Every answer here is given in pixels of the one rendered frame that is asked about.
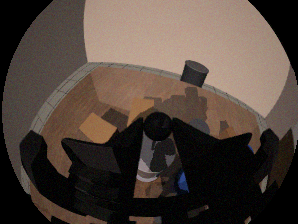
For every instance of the french press coffee maker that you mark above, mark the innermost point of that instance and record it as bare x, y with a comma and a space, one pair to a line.
157, 151

